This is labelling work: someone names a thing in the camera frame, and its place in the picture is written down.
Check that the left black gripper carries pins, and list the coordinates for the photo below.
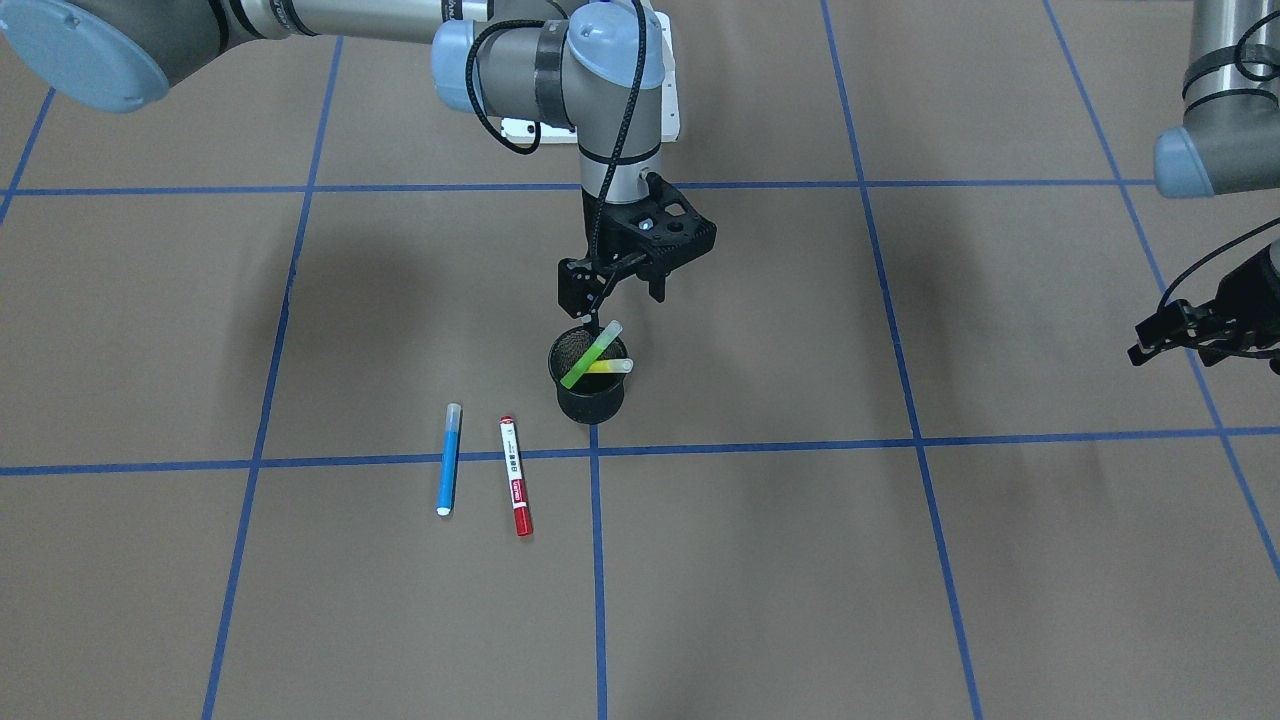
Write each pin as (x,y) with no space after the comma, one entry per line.
(1262,292)

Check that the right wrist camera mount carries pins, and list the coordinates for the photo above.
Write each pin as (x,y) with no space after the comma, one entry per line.
(683,234)

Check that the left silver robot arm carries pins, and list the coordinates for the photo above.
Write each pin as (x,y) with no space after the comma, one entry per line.
(1225,143)

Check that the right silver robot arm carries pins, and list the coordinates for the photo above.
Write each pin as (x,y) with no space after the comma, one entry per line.
(121,56)

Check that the blue marker pen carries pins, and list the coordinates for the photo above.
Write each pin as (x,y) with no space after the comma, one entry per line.
(450,460)

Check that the black mesh pen cup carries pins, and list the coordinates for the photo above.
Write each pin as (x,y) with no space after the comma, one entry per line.
(596,397)

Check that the red marker pen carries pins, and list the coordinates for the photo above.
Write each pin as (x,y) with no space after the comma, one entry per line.
(515,477)

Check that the green highlighter pen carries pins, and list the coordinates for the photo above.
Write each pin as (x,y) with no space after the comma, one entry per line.
(599,344)

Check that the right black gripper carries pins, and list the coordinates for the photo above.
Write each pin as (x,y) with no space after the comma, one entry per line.
(612,237)

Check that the yellow highlighter pen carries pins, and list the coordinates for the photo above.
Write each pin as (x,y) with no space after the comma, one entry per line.
(615,366)

